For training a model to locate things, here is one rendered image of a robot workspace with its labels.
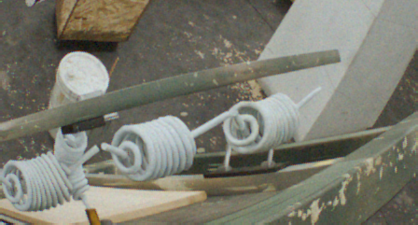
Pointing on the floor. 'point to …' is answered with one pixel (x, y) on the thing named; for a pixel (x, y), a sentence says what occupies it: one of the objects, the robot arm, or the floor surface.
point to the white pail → (77, 79)
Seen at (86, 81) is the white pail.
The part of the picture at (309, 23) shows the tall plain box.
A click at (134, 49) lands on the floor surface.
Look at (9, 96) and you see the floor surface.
